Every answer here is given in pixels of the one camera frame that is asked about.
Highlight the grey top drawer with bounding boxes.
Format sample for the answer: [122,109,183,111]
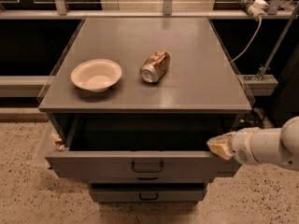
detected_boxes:
[46,114,240,184]

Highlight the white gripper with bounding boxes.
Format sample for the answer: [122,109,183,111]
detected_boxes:
[206,128,259,165]

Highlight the clear plastic side bin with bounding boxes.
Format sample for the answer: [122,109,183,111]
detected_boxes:
[32,122,59,169]

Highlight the grey bottom drawer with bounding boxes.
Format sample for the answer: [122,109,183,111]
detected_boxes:
[90,185,206,203]

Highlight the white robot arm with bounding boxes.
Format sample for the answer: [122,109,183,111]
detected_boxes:
[207,117,299,171]

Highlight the black floor cables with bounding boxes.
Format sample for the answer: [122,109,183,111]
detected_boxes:
[239,105,267,130]

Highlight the grey drawer cabinet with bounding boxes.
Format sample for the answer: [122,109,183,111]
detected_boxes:
[40,18,250,189]

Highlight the grey drawer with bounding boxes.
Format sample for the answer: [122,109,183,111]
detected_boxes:
[90,185,206,203]
[46,114,240,184]

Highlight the white paper bowl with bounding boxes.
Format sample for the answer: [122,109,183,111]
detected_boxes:
[71,59,122,92]

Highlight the metal frame rail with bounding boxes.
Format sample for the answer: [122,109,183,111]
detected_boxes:
[0,9,297,21]

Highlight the crushed aluminium soda can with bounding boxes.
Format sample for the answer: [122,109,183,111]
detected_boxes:
[139,50,170,83]

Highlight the white power cable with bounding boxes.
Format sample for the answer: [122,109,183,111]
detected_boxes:
[229,15,263,64]

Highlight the white power strip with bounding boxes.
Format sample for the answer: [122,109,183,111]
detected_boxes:
[236,0,268,20]

